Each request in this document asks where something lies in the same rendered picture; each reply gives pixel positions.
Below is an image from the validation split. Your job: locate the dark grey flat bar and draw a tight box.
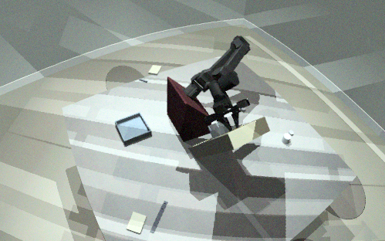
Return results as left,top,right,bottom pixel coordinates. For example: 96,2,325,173
150,201,168,233

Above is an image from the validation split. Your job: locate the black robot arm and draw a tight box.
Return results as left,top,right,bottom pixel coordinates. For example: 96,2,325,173
182,36,250,115

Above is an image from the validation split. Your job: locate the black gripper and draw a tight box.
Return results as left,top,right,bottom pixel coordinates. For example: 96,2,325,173
204,92,250,131

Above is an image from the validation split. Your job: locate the grey cylinder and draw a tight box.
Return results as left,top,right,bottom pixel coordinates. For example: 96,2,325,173
282,133,291,144

